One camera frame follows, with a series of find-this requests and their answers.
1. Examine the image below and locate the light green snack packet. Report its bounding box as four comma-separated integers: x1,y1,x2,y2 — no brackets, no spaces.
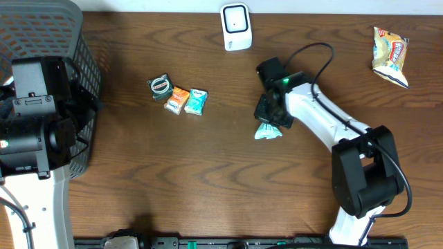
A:
254,123,282,140

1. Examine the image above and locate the teal candy packet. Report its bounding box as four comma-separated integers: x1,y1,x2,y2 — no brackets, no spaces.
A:
184,89,208,116

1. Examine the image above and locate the orange candy packet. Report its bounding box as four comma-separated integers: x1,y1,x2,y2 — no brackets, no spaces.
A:
164,86,190,115

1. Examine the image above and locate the black round-logo snack packet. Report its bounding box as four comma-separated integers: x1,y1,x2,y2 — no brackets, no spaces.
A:
147,73,174,101

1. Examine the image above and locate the large yellow snack bag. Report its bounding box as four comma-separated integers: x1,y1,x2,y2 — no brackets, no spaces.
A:
372,27,409,89

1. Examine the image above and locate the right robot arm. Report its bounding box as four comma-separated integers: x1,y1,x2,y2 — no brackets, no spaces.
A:
254,57,408,246

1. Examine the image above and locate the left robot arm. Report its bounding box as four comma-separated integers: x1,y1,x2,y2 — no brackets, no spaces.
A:
1,56,102,248

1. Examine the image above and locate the white barcode scanner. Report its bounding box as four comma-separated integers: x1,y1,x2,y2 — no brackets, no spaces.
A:
220,3,253,51

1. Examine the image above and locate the dark grey plastic basket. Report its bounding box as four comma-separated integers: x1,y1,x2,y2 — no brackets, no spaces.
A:
0,0,103,179

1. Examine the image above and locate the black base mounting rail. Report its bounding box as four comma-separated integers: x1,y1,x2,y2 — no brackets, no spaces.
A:
74,235,409,249

